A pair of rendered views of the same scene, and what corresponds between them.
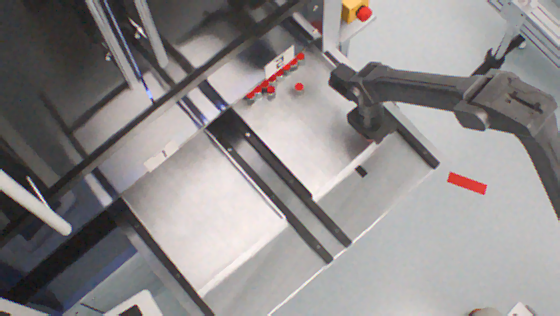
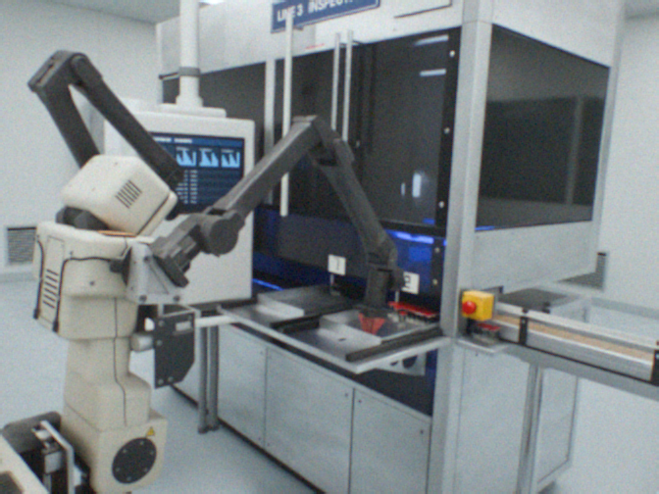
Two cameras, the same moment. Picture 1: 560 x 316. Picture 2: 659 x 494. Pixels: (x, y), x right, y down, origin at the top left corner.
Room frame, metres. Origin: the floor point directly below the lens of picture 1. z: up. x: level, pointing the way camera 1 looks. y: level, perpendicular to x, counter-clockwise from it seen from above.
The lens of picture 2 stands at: (0.32, -1.69, 1.39)
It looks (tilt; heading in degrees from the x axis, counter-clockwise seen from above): 9 degrees down; 85
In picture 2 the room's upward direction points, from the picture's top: 2 degrees clockwise
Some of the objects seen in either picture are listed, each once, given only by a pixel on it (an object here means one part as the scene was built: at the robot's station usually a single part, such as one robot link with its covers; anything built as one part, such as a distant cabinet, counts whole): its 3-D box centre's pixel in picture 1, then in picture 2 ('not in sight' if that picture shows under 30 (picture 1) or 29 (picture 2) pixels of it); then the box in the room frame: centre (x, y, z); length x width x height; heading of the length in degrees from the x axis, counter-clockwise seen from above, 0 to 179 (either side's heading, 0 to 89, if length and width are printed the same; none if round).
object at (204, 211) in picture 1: (195, 201); (317, 300); (0.44, 0.23, 0.90); 0.34 x 0.26 x 0.04; 38
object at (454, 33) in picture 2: not in sight; (443, 166); (0.79, -0.07, 1.40); 0.04 x 0.01 x 0.80; 128
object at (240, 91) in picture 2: not in sight; (234, 133); (0.07, 0.87, 1.51); 0.49 x 0.01 x 0.59; 128
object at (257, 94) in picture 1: (276, 79); (409, 315); (0.73, 0.02, 0.90); 0.18 x 0.02 x 0.05; 127
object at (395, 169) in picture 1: (271, 180); (333, 321); (0.49, 0.05, 0.87); 0.70 x 0.48 x 0.02; 128
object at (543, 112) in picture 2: not in sight; (548, 139); (1.22, 0.17, 1.51); 0.85 x 0.01 x 0.59; 38
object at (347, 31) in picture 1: (340, 13); (486, 344); (0.93, -0.16, 0.87); 0.14 x 0.13 x 0.02; 38
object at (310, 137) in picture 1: (306, 111); (386, 322); (0.65, -0.04, 0.90); 0.34 x 0.26 x 0.04; 38
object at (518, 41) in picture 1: (492, 63); not in sight; (1.18, -0.84, 0.07); 0.50 x 0.08 x 0.14; 128
